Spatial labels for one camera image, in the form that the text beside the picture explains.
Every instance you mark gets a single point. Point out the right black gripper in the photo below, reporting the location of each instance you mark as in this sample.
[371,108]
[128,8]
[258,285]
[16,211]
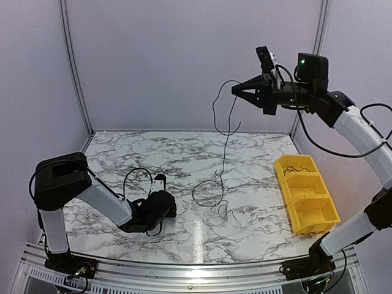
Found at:
[268,99]

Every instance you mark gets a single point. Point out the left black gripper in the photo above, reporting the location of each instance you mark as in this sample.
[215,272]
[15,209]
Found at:
[171,213]

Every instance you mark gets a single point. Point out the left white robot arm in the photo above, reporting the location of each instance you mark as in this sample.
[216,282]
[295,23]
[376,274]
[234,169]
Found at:
[57,181]

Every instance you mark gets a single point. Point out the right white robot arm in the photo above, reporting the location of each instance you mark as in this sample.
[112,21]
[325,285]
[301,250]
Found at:
[340,113]

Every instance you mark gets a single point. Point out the yellow three-compartment bin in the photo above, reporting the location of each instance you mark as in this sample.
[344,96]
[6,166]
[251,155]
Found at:
[308,203]

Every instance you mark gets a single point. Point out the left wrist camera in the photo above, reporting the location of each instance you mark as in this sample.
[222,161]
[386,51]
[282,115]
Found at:
[159,183]

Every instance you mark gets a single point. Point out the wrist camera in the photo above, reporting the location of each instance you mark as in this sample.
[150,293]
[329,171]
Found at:
[266,59]
[159,183]

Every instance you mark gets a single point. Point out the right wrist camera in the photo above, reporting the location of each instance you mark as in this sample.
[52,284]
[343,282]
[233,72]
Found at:
[266,59]

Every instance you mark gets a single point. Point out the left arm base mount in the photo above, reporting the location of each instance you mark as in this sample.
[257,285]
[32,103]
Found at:
[73,265]

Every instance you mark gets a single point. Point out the right aluminium frame post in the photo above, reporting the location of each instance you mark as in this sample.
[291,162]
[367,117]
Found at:
[322,23]

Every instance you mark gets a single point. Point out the aluminium frame post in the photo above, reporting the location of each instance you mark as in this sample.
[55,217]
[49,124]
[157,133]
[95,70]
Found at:
[322,23]
[72,62]

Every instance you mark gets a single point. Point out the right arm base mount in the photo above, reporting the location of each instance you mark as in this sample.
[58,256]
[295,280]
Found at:
[317,262]

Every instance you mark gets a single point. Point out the front aluminium rail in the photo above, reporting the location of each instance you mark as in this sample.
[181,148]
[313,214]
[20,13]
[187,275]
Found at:
[121,276]

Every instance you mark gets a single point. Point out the left aluminium frame post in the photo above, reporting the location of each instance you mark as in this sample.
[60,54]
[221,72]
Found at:
[72,62]

